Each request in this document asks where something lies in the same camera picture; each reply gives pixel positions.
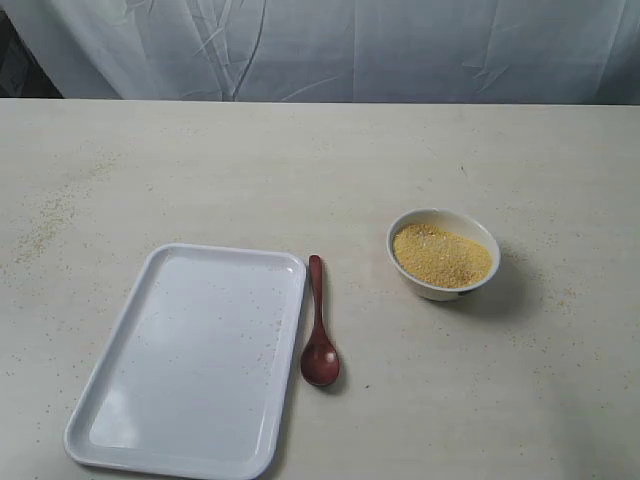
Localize dark red wooden spoon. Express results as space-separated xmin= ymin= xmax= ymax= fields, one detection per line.
xmin=300 ymin=255 xmax=341 ymax=387

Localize tan grains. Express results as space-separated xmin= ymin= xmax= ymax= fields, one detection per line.
xmin=392 ymin=224 xmax=493 ymax=288

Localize white ceramic bowl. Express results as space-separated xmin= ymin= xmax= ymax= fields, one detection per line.
xmin=386 ymin=208 xmax=501 ymax=302

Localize white rectangular plastic tray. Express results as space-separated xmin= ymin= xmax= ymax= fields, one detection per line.
xmin=63 ymin=243 xmax=306 ymax=479

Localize white backdrop cloth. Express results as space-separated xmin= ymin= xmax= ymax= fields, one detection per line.
xmin=1 ymin=1 xmax=639 ymax=105

